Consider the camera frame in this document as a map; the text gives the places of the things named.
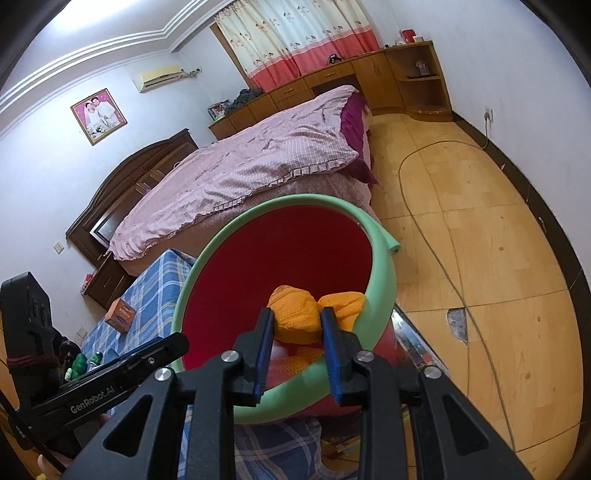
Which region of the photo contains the long wooden cabinet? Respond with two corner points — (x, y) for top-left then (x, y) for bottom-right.
(209, 48), (407, 139)

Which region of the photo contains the orange soft toy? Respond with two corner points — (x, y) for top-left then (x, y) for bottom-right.
(268, 285), (368, 344)

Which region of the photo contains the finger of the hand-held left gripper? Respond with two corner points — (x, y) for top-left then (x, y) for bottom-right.
(106, 331), (191, 393)

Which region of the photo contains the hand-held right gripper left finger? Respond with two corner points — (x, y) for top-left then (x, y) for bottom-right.
(60, 307), (278, 480)

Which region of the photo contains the person's left hand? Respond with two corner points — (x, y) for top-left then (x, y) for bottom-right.
(38, 455), (63, 480)

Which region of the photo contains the cream and red curtain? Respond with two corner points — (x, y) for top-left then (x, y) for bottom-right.
(215, 0), (384, 93)

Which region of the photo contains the wooden corner shelf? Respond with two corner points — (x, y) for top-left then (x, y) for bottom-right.
(385, 41), (453, 121)

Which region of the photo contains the maroon bed sheet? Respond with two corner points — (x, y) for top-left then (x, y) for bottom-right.
(342, 92), (382, 185)

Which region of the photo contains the dark wooden bed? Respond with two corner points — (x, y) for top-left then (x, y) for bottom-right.
(66, 85), (382, 278)

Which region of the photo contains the dark wooden nightstand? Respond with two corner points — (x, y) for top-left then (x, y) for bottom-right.
(83, 256), (139, 310)

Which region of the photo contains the framed wedding photo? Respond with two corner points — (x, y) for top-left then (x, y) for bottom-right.
(70, 89), (127, 146)

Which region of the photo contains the dark clothes pile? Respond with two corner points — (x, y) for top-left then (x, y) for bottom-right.
(226, 88), (264, 112)

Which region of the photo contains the red bin with green rim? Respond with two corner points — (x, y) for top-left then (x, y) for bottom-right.
(174, 194), (402, 424)

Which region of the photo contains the floor power cable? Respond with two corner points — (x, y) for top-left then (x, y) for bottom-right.
(398, 121), (515, 455)

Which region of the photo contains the wall air conditioner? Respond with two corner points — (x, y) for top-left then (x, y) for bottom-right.
(132, 64), (183, 93)

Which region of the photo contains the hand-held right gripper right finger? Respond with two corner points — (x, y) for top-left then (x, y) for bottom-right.
(320, 306), (532, 480)

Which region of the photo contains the blue plaid cloth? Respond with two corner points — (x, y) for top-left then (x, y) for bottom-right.
(81, 249), (324, 480)

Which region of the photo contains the green clover toy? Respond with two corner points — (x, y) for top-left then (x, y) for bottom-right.
(65, 353), (89, 381)

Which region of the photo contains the small orange box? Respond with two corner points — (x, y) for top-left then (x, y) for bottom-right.
(102, 298), (138, 332)

